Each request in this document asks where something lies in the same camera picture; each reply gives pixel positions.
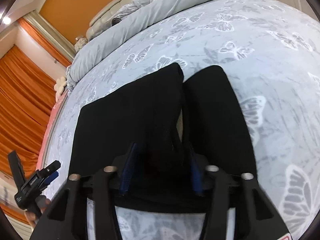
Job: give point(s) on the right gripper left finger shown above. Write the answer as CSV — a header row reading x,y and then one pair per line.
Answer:
x,y
66,217

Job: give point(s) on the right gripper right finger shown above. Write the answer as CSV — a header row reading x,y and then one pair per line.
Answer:
x,y
255,216

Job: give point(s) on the black pants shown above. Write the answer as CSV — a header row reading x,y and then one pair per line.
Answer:
x,y
171,119

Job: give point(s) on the orange curtain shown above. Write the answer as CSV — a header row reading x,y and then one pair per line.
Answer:
x,y
27,97

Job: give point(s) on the white plush toy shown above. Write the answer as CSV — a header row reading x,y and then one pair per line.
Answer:
x,y
59,87

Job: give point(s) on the grey butterfly bedspread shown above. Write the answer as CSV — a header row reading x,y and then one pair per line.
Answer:
x,y
270,54

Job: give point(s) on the beige tufted headboard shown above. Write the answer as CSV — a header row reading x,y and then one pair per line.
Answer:
x,y
104,15

